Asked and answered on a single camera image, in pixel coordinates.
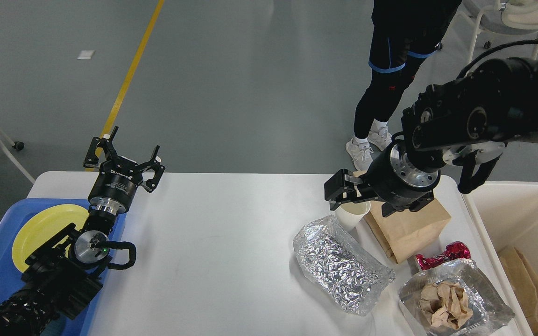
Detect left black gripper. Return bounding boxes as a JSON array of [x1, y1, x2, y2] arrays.
[[83, 126, 166, 215]]

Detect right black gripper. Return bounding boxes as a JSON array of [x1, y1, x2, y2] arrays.
[[323, 143, 440, 217]]

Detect white rolling chair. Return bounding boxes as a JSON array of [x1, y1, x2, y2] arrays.
[[449, 0, 538, 63]]

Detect white plastic bin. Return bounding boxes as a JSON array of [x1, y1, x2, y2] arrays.
[[460, 181, 538, 336]]

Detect blue plastic tray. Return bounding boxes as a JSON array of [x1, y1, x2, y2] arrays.
[[0, 198, 126, 336]]

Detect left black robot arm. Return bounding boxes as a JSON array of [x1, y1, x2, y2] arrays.
[[0, 127, 166, 336]]

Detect red foil wrapper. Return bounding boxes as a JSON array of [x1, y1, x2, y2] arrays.
[[414, 241, 471, 271]]

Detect white paper cup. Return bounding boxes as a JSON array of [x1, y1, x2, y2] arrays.
[[334, 202, 371, 232]]

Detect brown paper in bin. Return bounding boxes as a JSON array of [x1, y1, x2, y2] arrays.
[[498, 246, 538, 334]]

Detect yellow plate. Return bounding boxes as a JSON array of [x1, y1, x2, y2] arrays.
[[11, 204, 88, 273]]

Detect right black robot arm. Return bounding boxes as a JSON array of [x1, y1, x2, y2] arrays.
[[324, 40, 538, 217]]

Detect brown paper bag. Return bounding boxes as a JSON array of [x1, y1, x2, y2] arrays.
[[353, 171, 452, 265]]

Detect large foil ball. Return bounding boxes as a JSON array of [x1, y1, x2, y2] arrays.
[[293, 215, 396, 315]]

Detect person in black clothes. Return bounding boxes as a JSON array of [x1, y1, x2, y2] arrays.
[[345, 0, 461, 171]]

